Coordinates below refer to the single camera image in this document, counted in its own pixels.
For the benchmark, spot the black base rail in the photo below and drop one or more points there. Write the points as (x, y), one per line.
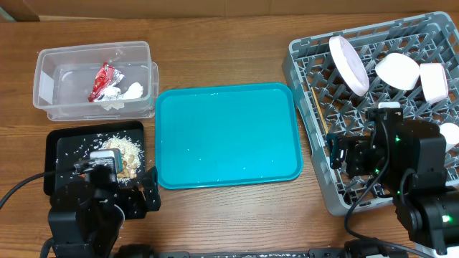
(351, 249)

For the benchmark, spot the black plastic tray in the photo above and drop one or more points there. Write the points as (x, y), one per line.
(68, 146)

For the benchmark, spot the red foil snack wrapper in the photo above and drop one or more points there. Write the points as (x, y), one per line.
(107, 76)

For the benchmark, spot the wooden chopstick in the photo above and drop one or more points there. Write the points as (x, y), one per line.
(320, 114)

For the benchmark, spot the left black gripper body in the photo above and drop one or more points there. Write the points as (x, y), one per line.
(130, 202)

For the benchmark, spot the grey dishwasher rack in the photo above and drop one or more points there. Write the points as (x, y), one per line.
(426, 38)

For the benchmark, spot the pile of rice and beans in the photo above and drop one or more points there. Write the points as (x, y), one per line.
(132, 157)

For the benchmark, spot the clear plastic waste bin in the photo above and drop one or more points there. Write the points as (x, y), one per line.
(64, 78)

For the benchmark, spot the small white bowl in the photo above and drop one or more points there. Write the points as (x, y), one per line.
(398, 71)

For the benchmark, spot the white tissue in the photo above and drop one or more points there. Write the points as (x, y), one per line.
(135, 91)
(110, 94)

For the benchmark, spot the small white cup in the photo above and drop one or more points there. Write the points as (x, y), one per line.
(450, 131)

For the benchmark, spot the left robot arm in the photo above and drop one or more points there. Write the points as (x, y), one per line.
(86, 215)

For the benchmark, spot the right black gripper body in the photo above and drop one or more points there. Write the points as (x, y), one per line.
(359, 163)

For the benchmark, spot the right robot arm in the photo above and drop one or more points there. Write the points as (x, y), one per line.
(407, 158)

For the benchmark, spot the large white plate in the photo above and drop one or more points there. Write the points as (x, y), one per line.
(349, 65)

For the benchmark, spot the teal serving tray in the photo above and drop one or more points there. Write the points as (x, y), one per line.
(226, 136)

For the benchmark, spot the white bowl with rice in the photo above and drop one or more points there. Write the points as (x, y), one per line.
(434, 82)

